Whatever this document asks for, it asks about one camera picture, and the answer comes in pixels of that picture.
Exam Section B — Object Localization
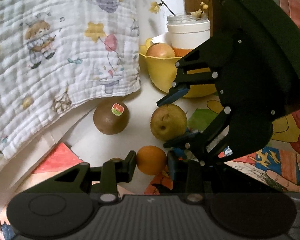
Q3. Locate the yellow-green pear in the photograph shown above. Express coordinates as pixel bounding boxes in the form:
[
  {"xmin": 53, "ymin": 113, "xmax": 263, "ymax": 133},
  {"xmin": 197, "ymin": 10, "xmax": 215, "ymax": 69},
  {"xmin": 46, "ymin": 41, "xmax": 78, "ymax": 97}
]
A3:
[{"xmin": 150, "ymin": 104, "xmax": 187, "ymax": 141}]

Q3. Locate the small brown round fruit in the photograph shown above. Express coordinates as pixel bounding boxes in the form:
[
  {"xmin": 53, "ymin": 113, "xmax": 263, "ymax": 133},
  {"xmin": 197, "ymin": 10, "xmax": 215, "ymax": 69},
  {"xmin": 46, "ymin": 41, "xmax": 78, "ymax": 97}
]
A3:
[{"xmin": 110, "ymin": 158, "xmax": 123, "ymax": 163}]

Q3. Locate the yellow plastic bowl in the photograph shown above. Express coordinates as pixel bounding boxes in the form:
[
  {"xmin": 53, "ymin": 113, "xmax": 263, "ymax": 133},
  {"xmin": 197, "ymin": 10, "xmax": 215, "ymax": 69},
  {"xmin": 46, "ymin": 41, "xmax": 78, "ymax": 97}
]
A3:
[{"xmin": 139, "ymin": 38, "xmax": 216, "ymax": 98}]

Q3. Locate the red-yellow apple in bowl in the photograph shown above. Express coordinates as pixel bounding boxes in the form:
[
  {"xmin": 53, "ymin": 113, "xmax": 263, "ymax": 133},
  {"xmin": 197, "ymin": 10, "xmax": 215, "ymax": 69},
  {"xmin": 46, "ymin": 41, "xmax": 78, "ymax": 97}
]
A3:
[{"xmin": 146, "ymin": 43, "xmax": 175, "ymax": 59}]

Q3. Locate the white and orange jar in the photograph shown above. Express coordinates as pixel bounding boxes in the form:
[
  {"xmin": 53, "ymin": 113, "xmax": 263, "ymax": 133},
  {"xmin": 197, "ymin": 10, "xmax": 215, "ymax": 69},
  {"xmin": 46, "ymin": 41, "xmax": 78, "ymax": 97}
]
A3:
[{"xmin": 167, "ymin": 13, "xmax": 210, "ymax": 57}]

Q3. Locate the brown kiwi with sticker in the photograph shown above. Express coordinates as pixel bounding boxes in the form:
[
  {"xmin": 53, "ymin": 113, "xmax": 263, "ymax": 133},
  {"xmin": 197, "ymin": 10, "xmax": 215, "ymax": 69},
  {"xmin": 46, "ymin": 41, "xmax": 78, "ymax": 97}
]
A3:
[{"xmin": 93, "ymin": 98, "xmax": 130, "ymax": 135}]

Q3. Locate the dried flower twig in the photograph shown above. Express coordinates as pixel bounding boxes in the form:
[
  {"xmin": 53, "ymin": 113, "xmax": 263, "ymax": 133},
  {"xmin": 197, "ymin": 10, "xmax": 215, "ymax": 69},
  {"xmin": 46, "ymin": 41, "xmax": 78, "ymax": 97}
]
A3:
[{"xmin": 133, "ymin": 0, "xmax": 225, "ymax": 20}]

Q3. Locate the colourful cartoon poster mat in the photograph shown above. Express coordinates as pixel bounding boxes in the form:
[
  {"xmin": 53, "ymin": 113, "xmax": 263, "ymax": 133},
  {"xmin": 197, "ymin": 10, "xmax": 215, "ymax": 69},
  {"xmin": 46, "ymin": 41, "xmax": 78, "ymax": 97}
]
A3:
[{"xmin": 0, "ymin": 100, "xmax": 300, "ymax": 240}]

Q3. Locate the large white printed muslin cloth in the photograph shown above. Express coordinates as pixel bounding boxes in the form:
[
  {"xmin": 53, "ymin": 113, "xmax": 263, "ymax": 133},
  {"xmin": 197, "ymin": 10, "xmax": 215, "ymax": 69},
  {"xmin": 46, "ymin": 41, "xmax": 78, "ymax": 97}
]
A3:
[{"xmin": 0, "ymin": 0, "xmax": 141, "ymax": 172}]

